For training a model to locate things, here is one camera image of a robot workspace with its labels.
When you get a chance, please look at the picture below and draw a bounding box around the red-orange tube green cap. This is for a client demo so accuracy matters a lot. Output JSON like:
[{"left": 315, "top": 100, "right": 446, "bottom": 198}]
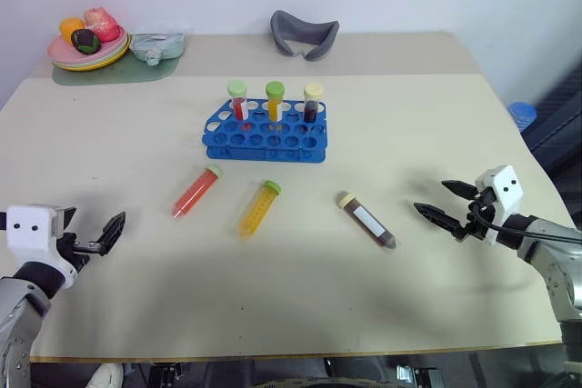
[{"left": 171, "top": 164, "right": 225, "bottom": 221}]

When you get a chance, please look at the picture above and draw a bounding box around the stack of coloured plates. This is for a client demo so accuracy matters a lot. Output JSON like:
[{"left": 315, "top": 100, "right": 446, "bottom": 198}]
[{"left": 52, "top": 34, "right": 133, "bottom": 73}]

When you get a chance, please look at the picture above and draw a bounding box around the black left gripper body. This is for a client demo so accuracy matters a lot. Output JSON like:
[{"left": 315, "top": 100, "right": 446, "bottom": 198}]
[{"left": 55, "top": 232, "right": 95, "bottom": 274}]

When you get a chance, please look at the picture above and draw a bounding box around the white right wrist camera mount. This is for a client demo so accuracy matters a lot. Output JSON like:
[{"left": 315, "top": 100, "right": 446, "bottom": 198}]
[{"left": 474, "top": 164, "right": 524, "bottom": 246}]

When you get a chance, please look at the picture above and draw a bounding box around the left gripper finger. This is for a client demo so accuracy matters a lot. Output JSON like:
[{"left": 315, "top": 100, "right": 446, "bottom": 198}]
[
  {"left": 52, "top": 207, "right": 77, "bottom": 239},
  {"left": 90, "top": 211, "right": 127, "bottom": 258}
]

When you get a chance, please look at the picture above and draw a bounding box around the pale green plate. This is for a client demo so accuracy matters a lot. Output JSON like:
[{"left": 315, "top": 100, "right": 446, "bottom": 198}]
[{"left": 50, "top": 32, "right": 130, "bottom": 68}]

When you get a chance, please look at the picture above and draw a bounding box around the orange liquid tube green cap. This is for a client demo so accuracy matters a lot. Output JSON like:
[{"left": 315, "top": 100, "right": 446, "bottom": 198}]
[{"left": 265, "top": 81, "right": 286, "bottom": 124}]

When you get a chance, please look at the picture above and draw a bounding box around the black box under table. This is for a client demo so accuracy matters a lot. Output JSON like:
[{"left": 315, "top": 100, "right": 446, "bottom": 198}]
[{"left": 394, "top": 363, "right": 446, "bottom": 388}]

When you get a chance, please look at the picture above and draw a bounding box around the white shoe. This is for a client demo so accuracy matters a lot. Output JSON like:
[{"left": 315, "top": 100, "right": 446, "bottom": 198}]
[{"left": 85, "top": 363, "right": 125, "bottom": 388}]

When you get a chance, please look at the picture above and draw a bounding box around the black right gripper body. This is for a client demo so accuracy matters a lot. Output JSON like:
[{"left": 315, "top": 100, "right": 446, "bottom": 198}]
[{"left": 452, "top": 186, "right": 497, "bottom": 243}]

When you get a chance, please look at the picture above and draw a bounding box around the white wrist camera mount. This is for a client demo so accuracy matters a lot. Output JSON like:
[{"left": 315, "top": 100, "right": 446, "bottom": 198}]
[
  {"left": 474, "top": 164, "right": 524, "bottom": 246},
  {"left": 5, "top": 204, "right": 78, "bottom": 290}
]

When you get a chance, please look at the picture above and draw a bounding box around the blue plastic test tube rack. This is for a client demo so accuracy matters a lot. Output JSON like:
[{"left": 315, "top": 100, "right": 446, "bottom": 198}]
[{"left": 202, "top": 97, "right": 328, "bottom": 164}]

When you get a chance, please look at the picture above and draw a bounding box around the black woven panel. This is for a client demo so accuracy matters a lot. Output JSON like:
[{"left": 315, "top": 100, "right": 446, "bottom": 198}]
[{"left": 517, "top": 58, "right": 582, "bottom": 189}]

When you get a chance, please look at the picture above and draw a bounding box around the yellow tube green cap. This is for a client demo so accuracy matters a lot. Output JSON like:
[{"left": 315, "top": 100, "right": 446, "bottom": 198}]
[{"left": 235, "top": 180, "right": 282, "bottom": 243}]

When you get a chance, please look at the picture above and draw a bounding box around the orange fruit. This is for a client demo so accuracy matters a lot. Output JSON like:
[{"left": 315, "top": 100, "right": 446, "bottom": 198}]
[{"left": 59, "top": 17, "right": 87, "bottom": 43}]

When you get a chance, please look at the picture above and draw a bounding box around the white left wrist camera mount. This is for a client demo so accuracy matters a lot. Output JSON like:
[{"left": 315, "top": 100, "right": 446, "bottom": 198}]
[{"left": 5, "top": 204, "right": 78, "bottom": 290}]

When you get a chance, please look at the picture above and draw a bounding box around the green placemat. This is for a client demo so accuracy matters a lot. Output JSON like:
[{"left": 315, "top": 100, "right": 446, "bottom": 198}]
[{"left": 51, "top": 33, "right": 190, "bottom": 87}]

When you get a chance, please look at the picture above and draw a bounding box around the red liquid tube green cap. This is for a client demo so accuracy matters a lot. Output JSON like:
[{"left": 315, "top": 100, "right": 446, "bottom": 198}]
[{"left": 226, "top": 80, "right": 251, "bottom": 133}]

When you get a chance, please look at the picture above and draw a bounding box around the brown tube cream cap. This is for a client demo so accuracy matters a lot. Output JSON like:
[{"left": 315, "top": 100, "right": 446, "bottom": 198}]
[{"left": 336, "top": 191, "right": 399, "bottom": 253}]

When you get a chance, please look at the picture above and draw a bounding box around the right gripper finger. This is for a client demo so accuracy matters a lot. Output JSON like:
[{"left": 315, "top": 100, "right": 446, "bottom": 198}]
[
  {"left": 413, "top": 202, "right": 466, "bottom": 233},
  {"left": 441, "top": 180, "right": 479, "bottom": 201}
]

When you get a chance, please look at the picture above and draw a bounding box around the blue bottle cap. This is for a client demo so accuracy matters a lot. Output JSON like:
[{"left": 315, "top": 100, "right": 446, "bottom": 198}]
[{"left": 507, "top": 100, "right": 539, "bottom": 133}]

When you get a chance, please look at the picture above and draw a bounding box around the dark liquid tube yellow cap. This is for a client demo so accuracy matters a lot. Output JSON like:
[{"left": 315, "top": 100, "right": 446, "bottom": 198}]
[{"left": 303, "top": 83, "right": 325, "bottom": 124}]

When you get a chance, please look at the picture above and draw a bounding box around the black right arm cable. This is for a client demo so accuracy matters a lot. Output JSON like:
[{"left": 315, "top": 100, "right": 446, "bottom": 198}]
[{"left": 469, "top": 203, "right": 582, "bottom": 246}]

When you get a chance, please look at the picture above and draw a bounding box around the pink plate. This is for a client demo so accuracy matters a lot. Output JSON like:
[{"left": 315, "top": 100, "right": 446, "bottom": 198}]
[{"left": 47, "top": 26, "right": 126, "bottom": 65}]

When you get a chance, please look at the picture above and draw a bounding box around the dark brown green fruit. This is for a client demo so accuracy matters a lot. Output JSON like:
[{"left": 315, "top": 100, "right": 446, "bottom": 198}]
[{"left": 70, "top": 28, "right": 102, "bottom": 55}]

